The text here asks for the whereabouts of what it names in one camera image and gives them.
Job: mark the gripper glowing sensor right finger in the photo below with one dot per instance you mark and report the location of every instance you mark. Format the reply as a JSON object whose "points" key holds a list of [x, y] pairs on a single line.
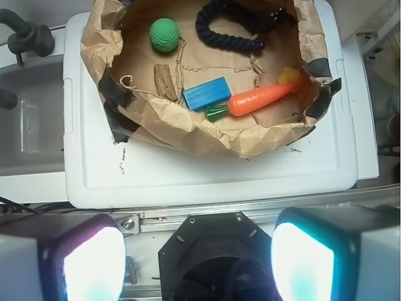
{"points": [[337, 253]]}

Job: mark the blue rectangular block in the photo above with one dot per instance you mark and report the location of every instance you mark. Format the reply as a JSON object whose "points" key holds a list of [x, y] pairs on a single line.
{"points": [[208, 93]]}

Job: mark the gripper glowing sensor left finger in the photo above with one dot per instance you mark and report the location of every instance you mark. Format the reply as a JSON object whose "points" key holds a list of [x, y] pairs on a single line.
{"points": [[74, 256]]}

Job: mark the white plastic bin lid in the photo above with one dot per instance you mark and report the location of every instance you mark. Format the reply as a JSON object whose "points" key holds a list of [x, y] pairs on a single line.
{"points": [[101, 174]]}

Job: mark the dark grey faucet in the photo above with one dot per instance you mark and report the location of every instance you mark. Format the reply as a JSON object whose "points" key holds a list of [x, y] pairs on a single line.
{"points": [[27, 36]]}

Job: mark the crumpled brown paper liner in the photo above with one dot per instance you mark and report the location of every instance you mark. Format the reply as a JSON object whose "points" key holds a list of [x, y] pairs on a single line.
{"points": [[246, 42]]}

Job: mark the black octagonal mount plate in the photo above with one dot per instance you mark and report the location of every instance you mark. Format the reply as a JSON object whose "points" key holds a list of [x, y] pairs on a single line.
{"points": [[217, 257]]}

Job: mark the green dimpled ball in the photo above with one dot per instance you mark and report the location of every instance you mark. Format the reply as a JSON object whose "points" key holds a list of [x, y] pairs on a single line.
{"points": [[164, 34]]}

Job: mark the aluminium extrusion rail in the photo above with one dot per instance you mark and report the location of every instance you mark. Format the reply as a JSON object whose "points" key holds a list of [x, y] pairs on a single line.
{"points": [[266, 211]]}

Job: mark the yellow rubber duck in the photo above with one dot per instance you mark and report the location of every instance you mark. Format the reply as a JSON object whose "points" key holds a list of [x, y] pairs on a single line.
{"points": [[290, 75]]}

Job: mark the small brown wood piece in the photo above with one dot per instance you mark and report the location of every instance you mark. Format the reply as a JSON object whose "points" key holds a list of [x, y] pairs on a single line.
{"points": [[163, 82]]}

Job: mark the orange toy carrot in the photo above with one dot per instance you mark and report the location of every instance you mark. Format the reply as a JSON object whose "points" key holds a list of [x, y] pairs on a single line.
{"points": [[250, 101]]}

